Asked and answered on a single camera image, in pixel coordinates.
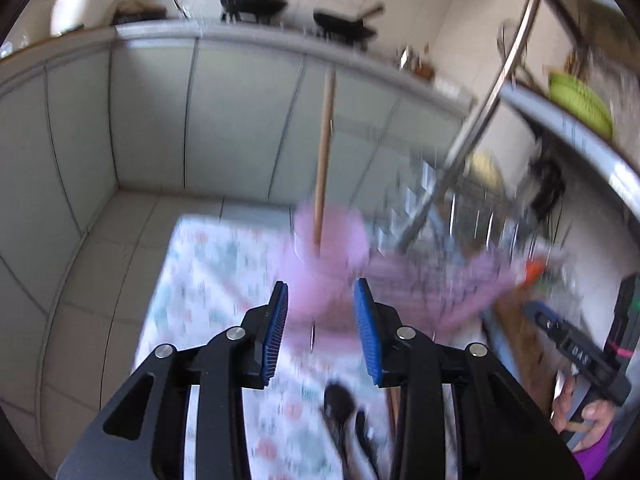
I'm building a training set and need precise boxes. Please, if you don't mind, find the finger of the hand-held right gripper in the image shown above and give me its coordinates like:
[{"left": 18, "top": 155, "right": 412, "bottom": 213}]
[{"left": 522, "top": 300, "right": 568, "bottom": 346}]

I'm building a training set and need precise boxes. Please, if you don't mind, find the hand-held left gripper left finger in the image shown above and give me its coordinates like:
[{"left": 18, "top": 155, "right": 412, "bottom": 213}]
[{"left": 55, "top": 280, "right": 290, "bottom": 480}]

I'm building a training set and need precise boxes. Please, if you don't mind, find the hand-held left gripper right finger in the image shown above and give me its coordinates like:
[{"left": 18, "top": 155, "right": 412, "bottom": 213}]
[{"left": 353, "top": 278, "right": 586, "bottom": 480}]

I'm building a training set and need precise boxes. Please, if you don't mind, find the black plastic spoon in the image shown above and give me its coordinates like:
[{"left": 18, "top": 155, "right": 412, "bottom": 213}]
[{"left": 322, "top": 381, "right": 354, "bottom": 480}]

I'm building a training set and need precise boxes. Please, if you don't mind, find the dark brown chopstick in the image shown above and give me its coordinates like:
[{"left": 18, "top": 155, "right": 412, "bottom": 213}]
[{"left": 386, "top": 387, "right": 402, "bottom": 442}]

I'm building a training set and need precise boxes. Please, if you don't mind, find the pink utensil holder cup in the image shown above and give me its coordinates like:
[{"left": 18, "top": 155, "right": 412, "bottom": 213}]
[{"left": 287, "top": 200, "right": 373, "bottom": 333}]

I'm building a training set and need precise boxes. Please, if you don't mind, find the wooden handle utensil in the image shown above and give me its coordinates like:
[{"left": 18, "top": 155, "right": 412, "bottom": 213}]
[{"left": 311, "top": 70, "right": 337, "bottom": 259}]

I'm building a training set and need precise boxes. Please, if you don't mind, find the person's right hand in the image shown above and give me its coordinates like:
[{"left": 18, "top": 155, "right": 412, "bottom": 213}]
[{"left": 552, "top": 375, "right": 621, "bottom": 456}]

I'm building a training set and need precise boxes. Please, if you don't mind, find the wooden cutting board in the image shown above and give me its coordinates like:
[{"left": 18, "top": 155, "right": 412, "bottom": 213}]
[{"left": 492, "top": 300, "right": 556, "bottom": 413}]

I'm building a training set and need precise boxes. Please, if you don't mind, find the patterned white tablecloth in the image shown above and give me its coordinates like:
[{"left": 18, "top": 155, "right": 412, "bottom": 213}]
[{"left": 134, "top": 214, "right": 483, "bottom": 480}]

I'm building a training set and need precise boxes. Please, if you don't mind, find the pink drainer tray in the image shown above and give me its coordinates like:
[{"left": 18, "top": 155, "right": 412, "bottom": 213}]
[{"left": 350, "top": 249, "right": 518, "bottom": 341}]

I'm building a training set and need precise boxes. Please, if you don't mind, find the person's purple clothing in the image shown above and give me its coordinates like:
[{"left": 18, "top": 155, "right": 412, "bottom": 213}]
[{"left": 572, "top": 425, "right": 628, "bottom": 480}]

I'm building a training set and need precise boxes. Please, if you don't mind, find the bag of pale noodles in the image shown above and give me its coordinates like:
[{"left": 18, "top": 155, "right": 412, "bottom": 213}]
[{"left": 470, "top": 152, "right": 504, "bottom": 187}]

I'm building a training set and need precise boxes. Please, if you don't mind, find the green plastic basket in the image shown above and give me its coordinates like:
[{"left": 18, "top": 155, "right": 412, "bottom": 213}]
[{"left": 547, "top": 72, "right": 614, "bottom": 141}]

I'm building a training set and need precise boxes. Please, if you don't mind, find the grey kitchen counter cabinet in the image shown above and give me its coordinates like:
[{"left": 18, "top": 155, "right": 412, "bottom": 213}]
[{"left": 0, "top": 19, "right": 477, "bottom": 242}]

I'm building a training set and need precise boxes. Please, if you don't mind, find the white container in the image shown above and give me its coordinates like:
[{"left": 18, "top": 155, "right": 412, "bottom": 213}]
[{"left": 434, "top": 77, "right": 472, "bottom": 102}]

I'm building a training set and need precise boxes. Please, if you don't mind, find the stainless steel shelf rack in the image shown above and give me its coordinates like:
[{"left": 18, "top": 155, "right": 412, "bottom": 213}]
[{"left": 397, "top": 0, "right": 640, "bottom": 253}]

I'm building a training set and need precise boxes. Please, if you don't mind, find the gas stove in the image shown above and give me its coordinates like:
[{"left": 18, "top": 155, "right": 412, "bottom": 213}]
[{"left": 219, "top": 9, "right": 377, "bottom": 52}]

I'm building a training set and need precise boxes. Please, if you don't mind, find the black frying pan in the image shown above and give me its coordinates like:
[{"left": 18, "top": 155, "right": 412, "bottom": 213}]
[{"left": 312, "top": 4, "right": 386, "bottom": 45}]

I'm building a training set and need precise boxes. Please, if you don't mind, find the dark round pan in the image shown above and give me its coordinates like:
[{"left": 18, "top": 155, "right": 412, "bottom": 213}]
[{"left": 112, "top": 4, "right": 168, "bottom": 24}]

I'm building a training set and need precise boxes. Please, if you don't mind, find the white rice cooker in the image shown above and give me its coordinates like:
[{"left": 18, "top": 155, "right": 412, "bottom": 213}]
[{"left": 50, "top": 0, "right": 119, "bottom": 37}]

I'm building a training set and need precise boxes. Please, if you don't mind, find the metal wire dish rack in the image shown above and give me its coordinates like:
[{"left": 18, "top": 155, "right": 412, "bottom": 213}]
[{"left": 375, "top": 157, "right": 531, "bottom": 267}]

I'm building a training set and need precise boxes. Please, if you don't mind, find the wire strainer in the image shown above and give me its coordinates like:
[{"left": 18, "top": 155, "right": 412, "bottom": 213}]
[{"left": 497, "top": 21, "right": 522, "bottom": 63}]

